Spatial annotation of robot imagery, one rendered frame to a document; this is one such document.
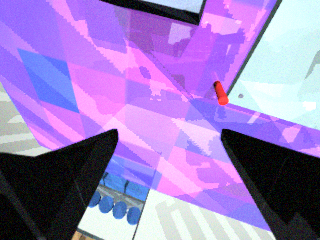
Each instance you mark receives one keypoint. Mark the red peg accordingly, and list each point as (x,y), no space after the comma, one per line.
(221,95)

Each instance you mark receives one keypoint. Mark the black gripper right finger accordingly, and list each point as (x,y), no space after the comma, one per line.
(284,184)

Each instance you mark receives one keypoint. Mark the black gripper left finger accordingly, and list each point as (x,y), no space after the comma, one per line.
(52,191)

